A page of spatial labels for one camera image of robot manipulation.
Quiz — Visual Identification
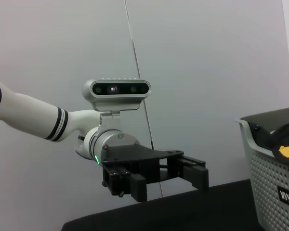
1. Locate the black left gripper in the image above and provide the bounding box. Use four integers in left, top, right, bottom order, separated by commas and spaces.
101, 144, 210, 203

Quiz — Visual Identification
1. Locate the black tablecloth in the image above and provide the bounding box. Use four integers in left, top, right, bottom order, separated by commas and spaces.
61, 178, 265, 231

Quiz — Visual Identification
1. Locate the grey perforated storage box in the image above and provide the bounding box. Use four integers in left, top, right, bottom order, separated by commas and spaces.
235, 107, 289, 231

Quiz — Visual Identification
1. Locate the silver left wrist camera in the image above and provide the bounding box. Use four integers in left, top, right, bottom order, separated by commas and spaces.
81, 77, 152, 113

